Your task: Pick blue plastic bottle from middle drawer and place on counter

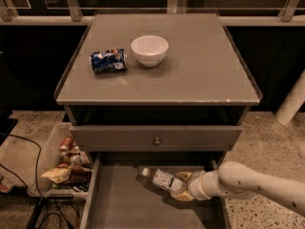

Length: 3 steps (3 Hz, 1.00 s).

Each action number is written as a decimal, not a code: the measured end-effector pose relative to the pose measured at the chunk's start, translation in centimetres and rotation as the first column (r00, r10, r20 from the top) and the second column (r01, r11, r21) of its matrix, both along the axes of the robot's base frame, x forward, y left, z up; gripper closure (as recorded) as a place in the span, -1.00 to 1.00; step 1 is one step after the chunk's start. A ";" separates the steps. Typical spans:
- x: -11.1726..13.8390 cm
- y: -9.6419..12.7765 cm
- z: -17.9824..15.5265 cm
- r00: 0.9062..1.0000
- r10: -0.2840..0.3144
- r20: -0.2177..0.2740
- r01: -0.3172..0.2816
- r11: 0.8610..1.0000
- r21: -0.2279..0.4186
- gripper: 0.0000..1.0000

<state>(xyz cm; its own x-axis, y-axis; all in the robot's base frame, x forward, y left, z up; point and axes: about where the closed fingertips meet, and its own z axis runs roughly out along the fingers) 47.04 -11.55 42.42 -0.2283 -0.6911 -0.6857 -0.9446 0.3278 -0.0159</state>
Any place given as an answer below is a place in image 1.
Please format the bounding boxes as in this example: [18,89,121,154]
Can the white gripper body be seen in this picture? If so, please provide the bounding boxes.
[188,171,220,200]

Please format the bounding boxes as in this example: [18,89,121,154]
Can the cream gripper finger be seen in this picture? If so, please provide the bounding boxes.
[171,190,194,201]
[175,172,192,181]

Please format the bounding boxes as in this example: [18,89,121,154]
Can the clear plastic bottle blue label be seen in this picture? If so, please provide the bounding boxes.
[139,167,186,195]

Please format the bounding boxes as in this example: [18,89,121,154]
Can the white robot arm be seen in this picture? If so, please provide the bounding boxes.
[172,160,305,217]

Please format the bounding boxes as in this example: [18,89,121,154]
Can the brass drawer knob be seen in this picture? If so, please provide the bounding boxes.
[153,137,161,146]

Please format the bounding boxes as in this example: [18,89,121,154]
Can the grey drawer cabinet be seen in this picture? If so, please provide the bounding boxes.
[53,12,264,229]

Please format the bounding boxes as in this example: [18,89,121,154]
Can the open middle drawer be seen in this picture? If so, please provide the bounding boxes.
[80,152,229,229]

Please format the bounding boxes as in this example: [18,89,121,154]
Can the closed top drawer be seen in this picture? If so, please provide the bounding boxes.
[70,125,242,152]

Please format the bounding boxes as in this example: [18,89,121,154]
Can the brown snack bag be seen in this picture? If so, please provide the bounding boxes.
[69,166,92,184]

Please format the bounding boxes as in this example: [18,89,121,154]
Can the clear plastic storage bin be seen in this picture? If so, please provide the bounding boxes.
[28,122,88,199]

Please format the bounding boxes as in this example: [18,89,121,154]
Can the red soda can in bin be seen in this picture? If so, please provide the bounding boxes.
[60,136,74,153]

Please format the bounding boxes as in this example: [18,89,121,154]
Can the yellow snack bag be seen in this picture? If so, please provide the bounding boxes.
[41,168,71,184]

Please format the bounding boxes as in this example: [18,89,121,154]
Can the white ceramic bowl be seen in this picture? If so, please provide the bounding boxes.
[131,35,169,67]

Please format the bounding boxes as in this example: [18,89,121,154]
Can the blue crushed soda can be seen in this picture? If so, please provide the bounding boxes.
[90,49,127,74]

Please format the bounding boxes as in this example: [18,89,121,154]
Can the small red white object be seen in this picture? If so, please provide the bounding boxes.
[0,175,13,193]

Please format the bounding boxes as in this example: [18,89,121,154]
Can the black device at left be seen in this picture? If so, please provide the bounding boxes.
[0,104,18,145]

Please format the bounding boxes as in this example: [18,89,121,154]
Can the black cable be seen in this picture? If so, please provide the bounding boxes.
[0,131,80,229]

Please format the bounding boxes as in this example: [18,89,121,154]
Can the metal railing frame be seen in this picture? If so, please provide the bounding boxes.
[0,0,305,27]

